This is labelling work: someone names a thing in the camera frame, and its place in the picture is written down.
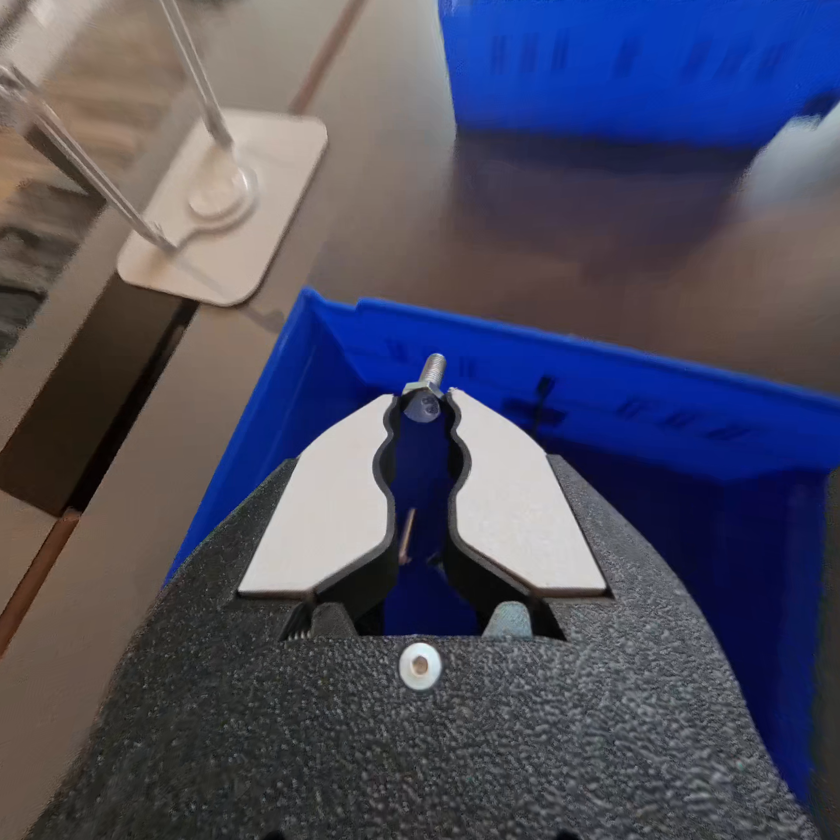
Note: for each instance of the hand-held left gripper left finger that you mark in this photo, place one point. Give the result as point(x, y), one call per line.
point(315, 512)

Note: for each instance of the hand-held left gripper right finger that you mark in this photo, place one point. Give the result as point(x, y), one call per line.
point(525, 512)

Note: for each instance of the blue divided parts bin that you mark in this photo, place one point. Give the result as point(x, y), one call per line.
point(656, 426)

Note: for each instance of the steel hex bolt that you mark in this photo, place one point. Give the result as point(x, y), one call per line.
point(407, 535)
point(433, 374)

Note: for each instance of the blue plastic bin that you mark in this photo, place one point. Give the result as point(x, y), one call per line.
point(590, 65)

